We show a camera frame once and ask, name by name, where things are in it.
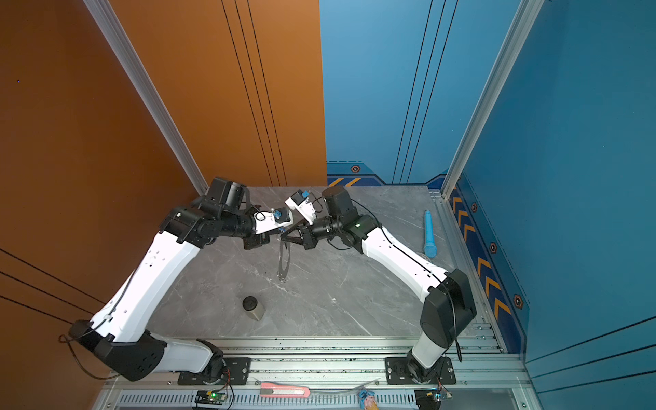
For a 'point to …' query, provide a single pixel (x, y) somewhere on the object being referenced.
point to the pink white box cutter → (272, 389)
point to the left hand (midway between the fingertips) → (277, 222)
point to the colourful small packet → (367, 401)
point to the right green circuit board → (429, 399)
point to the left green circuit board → (211, 397)
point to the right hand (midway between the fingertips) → (283, 238)
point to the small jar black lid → (253, 307)
